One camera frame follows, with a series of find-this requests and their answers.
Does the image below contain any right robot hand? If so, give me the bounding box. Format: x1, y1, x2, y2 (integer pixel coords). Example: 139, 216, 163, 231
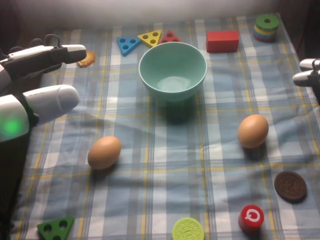
292, 57, 320, 106

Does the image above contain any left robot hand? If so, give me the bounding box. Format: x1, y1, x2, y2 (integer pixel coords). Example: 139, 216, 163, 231
0, 34, 87, 144

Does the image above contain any brown egg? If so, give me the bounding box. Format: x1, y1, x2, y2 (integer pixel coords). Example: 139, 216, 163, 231
237, 114, 270, 149
87, 135, 122, 171

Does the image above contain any teal bowl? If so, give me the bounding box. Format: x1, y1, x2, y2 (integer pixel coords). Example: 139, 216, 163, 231
138, 41, 208, 103

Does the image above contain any tan swirl cookie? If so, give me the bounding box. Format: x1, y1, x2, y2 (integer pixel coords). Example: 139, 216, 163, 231
76, 50, 97, 68

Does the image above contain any red rectangular block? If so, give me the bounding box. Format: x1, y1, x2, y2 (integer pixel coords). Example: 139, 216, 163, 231
206, 30, 240, 54

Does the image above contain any blue triangle block with holes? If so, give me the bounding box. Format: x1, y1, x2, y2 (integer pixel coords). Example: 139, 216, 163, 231
116, 36, 142, 57

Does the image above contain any brown sandwich cookie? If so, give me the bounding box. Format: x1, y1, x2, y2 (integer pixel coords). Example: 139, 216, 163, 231
273, 170, 308, 204

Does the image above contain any yellow triangle block with holes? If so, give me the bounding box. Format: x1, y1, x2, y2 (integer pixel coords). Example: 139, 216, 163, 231
137, 29, 163, 49

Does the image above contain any green triangle block with holes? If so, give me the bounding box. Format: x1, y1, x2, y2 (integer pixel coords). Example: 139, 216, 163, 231
36, 216, 76, 240

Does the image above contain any red triangle block with holes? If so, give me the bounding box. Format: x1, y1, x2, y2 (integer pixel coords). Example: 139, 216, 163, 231
157, 30, 183, 45

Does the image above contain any blue plaid tablecloth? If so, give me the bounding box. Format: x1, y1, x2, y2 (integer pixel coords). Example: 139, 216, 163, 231
9, 12, 320, 240

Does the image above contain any red cylinder with white logo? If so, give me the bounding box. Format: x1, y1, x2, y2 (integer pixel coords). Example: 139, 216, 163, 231
237, 204, 265, 233

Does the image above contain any green sandwich cookie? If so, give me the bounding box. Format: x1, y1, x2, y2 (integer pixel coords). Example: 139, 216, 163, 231
171, 217, 205, 240

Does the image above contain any red toy ring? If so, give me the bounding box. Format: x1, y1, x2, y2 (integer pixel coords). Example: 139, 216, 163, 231
253, 32, 277, 44

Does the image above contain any green toy ring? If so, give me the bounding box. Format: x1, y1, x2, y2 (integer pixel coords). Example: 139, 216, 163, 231
255, 14, 280, 33

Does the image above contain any yellow toy ring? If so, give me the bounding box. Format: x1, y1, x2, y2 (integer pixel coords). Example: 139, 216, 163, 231
253, 24, 278, 36

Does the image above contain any blue toy ring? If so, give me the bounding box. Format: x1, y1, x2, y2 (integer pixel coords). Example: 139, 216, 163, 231
253, 29, 277, 39

